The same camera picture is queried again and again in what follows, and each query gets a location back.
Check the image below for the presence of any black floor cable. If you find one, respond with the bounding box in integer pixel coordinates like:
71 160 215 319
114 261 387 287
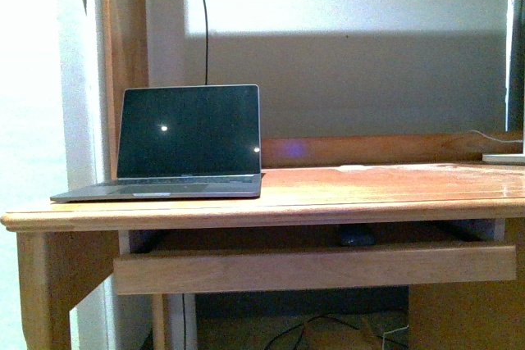
262 313 407 350

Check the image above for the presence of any wooden desk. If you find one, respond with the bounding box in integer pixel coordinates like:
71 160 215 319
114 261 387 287
2 0 524 349

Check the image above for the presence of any wooden pull-out keyboard tray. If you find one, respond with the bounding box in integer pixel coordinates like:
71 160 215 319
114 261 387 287
114 243 517 294

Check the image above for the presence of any black hanging cable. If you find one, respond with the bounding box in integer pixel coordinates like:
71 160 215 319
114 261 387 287
195 0 211 87

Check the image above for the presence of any grey open laptop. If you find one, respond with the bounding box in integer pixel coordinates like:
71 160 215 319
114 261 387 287
50 84 263 203

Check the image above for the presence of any dark grey computer mouse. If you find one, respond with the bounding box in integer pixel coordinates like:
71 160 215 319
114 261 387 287
340 232 376 247

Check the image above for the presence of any white lamp cable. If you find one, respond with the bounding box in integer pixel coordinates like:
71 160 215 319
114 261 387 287
467 129 525 145

